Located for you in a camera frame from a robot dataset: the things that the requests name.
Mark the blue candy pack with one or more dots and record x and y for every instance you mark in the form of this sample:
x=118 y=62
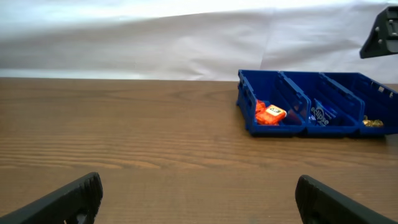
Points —
x=332 y=111
x=320 y=116

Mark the orange candy box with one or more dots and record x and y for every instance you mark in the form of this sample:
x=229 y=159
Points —
x=270 y=117
x=259 y=106

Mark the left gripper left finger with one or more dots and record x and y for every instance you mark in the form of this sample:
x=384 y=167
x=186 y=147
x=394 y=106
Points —
x=62 y=205

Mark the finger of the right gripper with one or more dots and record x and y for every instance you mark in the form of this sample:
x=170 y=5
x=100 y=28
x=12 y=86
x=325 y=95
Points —
x=384 y=43

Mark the gold candy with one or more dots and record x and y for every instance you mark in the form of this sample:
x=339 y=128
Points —
x=366 y=120
x=376 y=123

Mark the blue tray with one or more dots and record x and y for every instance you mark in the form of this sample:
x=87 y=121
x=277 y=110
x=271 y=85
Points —
x=270 y=84

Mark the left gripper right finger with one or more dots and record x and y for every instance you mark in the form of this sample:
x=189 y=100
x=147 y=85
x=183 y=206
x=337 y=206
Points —
x=326 y=205

